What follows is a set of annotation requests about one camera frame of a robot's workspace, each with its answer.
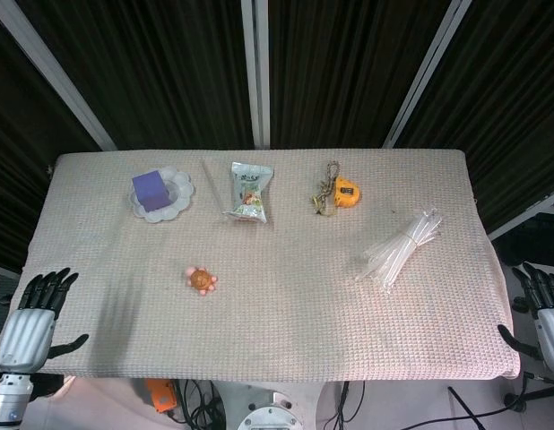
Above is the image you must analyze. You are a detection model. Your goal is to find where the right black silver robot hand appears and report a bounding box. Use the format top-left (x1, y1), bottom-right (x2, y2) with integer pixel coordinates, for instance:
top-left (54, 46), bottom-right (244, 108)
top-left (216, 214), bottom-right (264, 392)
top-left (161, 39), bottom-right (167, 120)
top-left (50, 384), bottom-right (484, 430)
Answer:
top-left (497, 262), bottom-right (554, 383)

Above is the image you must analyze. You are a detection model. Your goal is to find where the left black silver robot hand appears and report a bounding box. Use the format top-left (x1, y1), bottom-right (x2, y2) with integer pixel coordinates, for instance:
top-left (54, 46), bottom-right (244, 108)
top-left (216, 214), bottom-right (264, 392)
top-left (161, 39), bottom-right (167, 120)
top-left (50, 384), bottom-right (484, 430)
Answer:
top-left (0, 267), bottom-right (90, 375)

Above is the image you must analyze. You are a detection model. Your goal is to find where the orange toy figure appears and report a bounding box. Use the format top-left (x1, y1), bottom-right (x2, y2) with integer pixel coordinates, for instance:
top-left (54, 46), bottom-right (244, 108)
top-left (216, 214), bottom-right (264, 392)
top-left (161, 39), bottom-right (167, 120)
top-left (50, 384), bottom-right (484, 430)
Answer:
top-left (185, 266), bottom-right (220, 296)

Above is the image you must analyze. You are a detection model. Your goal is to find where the grey round robot base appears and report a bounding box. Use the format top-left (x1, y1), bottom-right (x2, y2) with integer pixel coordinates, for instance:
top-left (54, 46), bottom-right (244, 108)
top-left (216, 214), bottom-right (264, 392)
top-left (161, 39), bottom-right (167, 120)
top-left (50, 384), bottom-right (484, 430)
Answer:
top-left (237, 389), bottom-right (305, 430)

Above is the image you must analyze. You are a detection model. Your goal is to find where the white flower-shaped plastic plate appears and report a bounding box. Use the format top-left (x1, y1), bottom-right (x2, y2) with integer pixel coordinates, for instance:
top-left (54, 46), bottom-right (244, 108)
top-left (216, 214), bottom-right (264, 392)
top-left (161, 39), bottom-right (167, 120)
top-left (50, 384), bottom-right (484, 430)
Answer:
top-left (126, 165), bottom-right (196, 224)

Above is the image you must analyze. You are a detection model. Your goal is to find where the beige woven table mat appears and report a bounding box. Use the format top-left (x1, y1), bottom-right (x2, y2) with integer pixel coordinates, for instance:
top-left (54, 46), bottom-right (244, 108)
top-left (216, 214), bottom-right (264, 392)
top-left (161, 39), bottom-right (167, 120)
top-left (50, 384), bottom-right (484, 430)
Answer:
top-left (0, 149), bottom-right (523, 382)

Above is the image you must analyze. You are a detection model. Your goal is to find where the orange control box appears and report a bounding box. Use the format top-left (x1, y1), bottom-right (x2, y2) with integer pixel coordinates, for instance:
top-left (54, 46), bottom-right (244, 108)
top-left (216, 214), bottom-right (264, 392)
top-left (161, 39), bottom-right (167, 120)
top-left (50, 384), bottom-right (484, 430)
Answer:
top-left (145, 379), bottom-right (177, 413)

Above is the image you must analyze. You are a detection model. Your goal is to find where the bundle of clear straws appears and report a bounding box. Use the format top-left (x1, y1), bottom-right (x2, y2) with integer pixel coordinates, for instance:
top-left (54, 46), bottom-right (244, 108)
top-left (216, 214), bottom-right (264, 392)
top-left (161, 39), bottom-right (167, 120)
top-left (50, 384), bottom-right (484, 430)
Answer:
top-left (355, 207), bottom-right (444, 297)

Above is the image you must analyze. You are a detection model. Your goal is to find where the purple foam cube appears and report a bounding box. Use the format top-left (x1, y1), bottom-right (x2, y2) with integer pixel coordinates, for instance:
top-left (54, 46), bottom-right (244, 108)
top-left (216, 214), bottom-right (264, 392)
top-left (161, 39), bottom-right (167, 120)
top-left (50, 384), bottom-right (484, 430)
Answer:
top-left (131, 168), bottom-right (170, 212)

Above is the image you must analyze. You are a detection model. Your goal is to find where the yellow tape measure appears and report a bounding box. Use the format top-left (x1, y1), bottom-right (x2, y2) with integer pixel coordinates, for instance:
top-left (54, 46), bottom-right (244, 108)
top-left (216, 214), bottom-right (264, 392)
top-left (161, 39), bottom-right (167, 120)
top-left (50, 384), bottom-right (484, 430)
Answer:
top-left (333, 176), bottom-right (362, 209)

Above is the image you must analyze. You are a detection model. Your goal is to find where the silver green snack packet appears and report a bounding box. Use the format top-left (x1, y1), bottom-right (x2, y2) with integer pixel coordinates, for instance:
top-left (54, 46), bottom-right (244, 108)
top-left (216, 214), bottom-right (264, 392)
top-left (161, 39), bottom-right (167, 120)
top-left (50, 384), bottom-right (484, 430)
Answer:
top-left (221, 161), bottom-right (276, 224)

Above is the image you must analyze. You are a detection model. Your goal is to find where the white frame post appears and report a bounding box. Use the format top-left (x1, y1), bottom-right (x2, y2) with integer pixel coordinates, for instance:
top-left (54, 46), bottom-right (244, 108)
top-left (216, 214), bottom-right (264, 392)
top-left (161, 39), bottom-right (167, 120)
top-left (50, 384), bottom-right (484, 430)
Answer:
top-left (487, 187), bottom-right (554, 241)
top-left (0, 0), bottom-right (117, 151)
top-left (382, 0), bottom-right (473, 148)
top-left (240, 0), bottom-right (272, 150)

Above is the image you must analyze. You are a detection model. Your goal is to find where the black cable bundle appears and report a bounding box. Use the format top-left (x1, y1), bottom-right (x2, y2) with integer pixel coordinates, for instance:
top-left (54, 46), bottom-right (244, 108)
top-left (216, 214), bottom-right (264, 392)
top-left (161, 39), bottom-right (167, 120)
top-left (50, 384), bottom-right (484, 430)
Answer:
top-left (169, 379), bottom-right (227, 430)
top-left (325, 380), bottom-right (368, 430)

